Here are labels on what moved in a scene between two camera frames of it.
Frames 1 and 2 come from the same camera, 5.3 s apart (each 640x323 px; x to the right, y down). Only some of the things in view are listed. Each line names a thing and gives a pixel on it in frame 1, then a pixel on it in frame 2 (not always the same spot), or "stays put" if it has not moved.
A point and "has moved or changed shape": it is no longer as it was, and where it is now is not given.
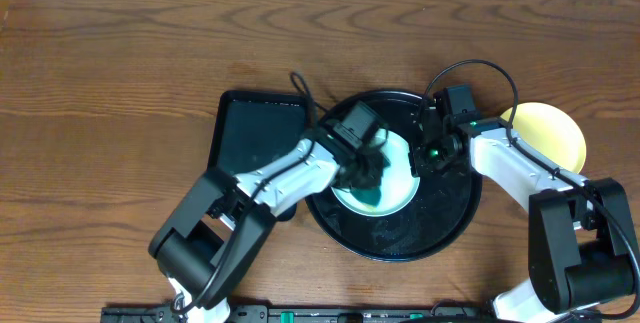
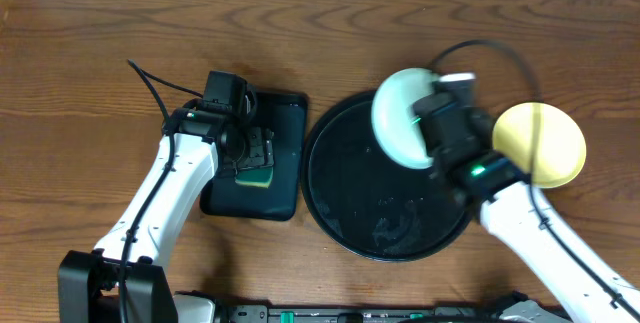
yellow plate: (550, 131) stays put
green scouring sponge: (367, 195) has moved or changed shape
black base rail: (308, 314) stays put
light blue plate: (399, 188) → (394, 124)
